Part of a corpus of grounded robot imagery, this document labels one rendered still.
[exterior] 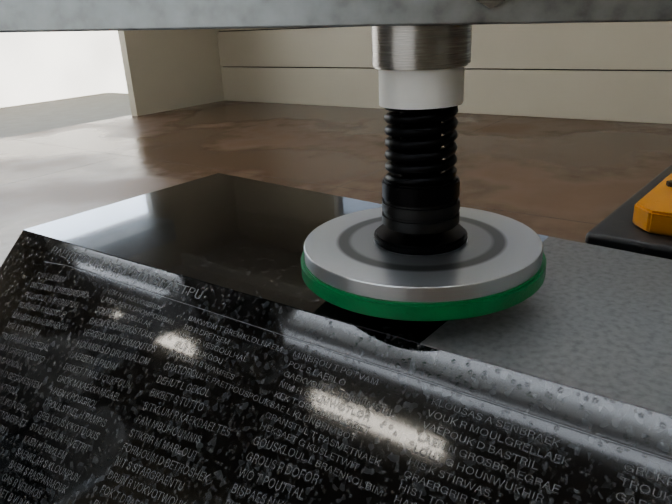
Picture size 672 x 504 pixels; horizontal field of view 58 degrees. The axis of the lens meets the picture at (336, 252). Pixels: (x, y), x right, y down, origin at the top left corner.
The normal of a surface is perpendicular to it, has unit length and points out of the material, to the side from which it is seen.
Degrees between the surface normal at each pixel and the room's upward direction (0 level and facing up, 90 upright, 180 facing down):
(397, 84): 90
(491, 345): 0
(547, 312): 0
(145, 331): 45
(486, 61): 90
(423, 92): 90
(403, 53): 90
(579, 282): 0
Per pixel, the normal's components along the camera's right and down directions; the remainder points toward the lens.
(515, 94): -0.59, 0.32
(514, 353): -0.04, -0.93
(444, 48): 0.31, 0.33
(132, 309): -0.44, -0.44
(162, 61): 0.81, 0.18
